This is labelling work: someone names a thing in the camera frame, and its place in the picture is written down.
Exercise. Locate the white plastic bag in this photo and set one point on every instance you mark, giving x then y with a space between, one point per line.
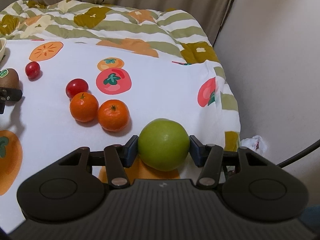
255 144

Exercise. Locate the red cherry tomato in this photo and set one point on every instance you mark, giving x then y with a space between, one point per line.
32 70
76 86

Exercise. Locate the green striped floral quilt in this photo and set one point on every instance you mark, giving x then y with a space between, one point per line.
173 35

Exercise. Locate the brown kiwi with sticker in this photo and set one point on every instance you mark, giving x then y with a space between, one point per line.
9 78

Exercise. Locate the white fruit-print cloth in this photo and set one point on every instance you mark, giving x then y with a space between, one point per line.
196 96

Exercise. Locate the small mandarin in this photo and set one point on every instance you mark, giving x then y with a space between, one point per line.
113 115
84 107

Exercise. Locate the green apple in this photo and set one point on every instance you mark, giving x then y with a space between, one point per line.
163 144

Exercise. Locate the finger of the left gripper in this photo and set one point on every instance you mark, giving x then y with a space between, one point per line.
9 94

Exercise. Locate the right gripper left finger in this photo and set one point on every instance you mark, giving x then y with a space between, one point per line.
77 184

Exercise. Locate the cream bowl with bear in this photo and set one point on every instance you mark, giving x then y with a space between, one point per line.
3 43

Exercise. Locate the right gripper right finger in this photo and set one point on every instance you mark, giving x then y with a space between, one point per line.
248 184

